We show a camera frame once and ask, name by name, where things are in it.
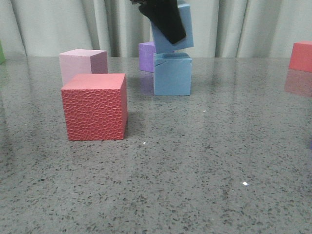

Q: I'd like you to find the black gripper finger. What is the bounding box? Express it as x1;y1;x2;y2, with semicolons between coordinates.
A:
130;0;186;44

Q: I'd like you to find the cracked light blue foam cube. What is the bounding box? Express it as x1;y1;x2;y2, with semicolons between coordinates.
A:
154;52;192;96

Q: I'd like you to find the far purple foam cube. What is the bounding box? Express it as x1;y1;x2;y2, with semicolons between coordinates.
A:
138;41;156;73

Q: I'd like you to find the pink foam cube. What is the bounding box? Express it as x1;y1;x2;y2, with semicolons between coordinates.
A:
59;49;108;85

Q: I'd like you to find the near textured red foam cube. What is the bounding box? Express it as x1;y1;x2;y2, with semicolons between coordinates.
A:
61;73;128;141

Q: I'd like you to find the grey-green curtain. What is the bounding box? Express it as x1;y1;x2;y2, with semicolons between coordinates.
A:
0;0;312;58

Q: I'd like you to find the far red foam cube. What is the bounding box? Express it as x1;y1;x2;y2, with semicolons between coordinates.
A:
289;41;312;72

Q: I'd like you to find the green foam cube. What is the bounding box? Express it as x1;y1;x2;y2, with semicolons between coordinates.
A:
0;42;5;64

